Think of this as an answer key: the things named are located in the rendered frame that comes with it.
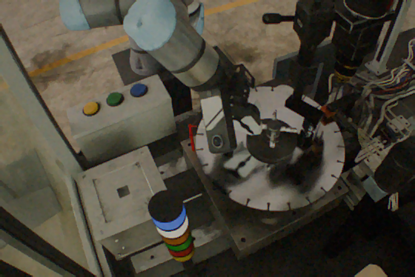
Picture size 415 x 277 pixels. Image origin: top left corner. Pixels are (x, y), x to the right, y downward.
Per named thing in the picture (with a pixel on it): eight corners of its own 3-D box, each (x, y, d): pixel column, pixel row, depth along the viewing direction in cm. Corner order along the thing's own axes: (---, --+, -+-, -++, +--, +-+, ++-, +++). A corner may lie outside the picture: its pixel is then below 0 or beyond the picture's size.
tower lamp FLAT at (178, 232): (163, 244, 43) (159, 236, 41) (152, 216, 46) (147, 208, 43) (193, 230, 44) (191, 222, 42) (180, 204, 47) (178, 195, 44)
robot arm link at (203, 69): (200, 68, 47) (160, 78, 52) (217, 85, 51) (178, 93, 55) (210, 30, 50) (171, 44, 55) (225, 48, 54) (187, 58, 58)
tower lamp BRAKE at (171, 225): (159, 236, 41) (155, 228, 38) (147, 207, 43) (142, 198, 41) (191, 222, 42) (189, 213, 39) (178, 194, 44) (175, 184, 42)
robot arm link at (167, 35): (161, -22, 44) (159, 9, 39) (204, 24, 52) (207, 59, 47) (122, 6, 48) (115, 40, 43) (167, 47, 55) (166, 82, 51)
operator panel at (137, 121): (90, 167, 92) (72, 137, 80) (83, 140, 99) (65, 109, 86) (177, 132, 99) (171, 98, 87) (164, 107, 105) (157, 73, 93)
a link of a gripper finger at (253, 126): (273, 112, 68) (253, 88, 62) (270, 137, 66) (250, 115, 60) (261, 113, 70) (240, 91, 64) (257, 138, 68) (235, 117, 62)
